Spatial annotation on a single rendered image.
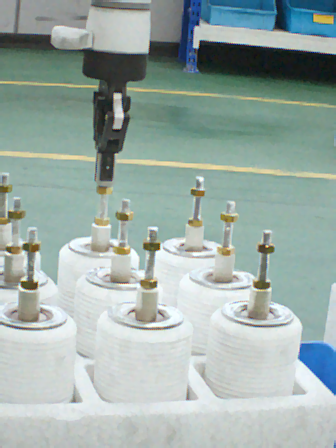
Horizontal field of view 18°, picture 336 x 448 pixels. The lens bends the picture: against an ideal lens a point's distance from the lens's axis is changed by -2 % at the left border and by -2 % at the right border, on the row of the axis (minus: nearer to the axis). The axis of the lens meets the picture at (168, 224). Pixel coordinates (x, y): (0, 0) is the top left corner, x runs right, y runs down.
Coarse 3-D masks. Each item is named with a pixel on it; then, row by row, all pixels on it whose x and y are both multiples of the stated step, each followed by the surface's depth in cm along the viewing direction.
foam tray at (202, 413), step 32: (192, 384) 108; (320, 384) 110; (0, 416) 96; (32, 416) 97; (64, 416) 99; (96, 416) 99; (128, 416) 100; (160, 416) 101; (192, 416) 102; (224, 416) 103; (256, 416) 104; (288, 416) 105; (320, 416) 106
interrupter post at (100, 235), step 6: (96, 228) 126; (102, 228) 126; (108, 228) 127; (96, 234) 126; (102, 234) 126; (108, 234) 127; (96, 240) 127; (102, 240) 126; (108, 240) 127; (96, 246) 127; (102, 246) 127; (108, 246) 127
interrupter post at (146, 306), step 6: (138, 288) 105; (156, 288) 105; (138, 294) 105; (144, 294) 104; (150, 294) 104; (156, 294) 105; (138, 300) 105; (144, 300) 104; (150, 300) 104; (156, 300) 105; (138, 306) 105; (144, 306) 105; (150, 306) 105; (156, 306) 105; (138, 312) 105; (144, 312) 105; (150, 312) 105; (156, 312) 105; (138, 318) 105; (144, 318) 105; (150, 318) 105
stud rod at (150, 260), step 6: (150, 228) 103; (156, 228) 103; (150, 234) 103; (156, 234) 103; (150, 240) 104; (156, 240) 104; (150, 252) 104; (150, 258) 104; (150, 264) 104; (150, 270) 104; (144, 276) 105; (150, 276) 104
